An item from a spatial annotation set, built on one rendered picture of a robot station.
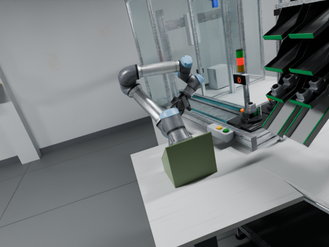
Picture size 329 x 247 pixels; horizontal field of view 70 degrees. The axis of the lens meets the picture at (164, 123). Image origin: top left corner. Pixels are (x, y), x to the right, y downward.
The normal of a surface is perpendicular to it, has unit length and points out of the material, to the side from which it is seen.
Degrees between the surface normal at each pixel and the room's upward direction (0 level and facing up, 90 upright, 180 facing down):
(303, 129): 45
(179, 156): 90
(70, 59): 90
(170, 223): 0
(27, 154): 90
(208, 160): 90
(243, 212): 0
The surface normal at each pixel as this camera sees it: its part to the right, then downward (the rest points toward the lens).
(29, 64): 0.26, 0.33
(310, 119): -0.81, -0.42
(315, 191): -0.21, -0.90
